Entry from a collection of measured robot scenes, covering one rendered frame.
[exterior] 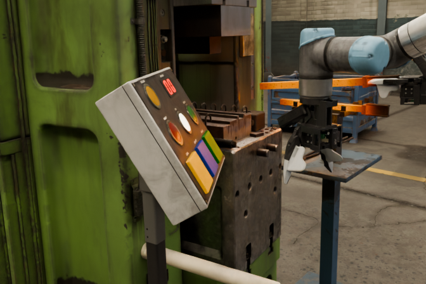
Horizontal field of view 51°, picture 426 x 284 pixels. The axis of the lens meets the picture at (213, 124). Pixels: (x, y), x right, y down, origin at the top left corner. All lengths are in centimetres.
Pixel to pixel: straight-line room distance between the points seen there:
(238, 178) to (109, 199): 41
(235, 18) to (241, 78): 40
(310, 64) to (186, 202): 40
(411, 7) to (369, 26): 87
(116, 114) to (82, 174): 71
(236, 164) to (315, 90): 51
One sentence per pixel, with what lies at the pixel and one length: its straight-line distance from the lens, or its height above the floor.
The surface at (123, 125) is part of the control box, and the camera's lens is 84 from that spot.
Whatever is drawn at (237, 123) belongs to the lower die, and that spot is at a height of 97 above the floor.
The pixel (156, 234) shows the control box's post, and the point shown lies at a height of 82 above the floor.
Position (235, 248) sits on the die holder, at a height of 58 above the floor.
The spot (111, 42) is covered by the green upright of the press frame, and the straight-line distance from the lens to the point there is 126.
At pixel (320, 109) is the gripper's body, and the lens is 101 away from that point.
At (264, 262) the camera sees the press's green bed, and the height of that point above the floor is 42.
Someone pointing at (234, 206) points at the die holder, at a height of 73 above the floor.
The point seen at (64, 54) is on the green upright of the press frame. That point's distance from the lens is 150.
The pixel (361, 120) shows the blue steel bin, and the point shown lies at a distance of 547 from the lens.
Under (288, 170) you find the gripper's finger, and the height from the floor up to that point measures 97.
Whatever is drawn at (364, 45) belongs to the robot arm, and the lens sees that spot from 93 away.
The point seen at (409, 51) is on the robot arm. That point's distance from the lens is 103.
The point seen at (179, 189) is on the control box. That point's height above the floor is 100.
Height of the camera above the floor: 129
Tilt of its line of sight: 12 degrees down
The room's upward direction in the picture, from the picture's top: 1 degrees counter-clockwise
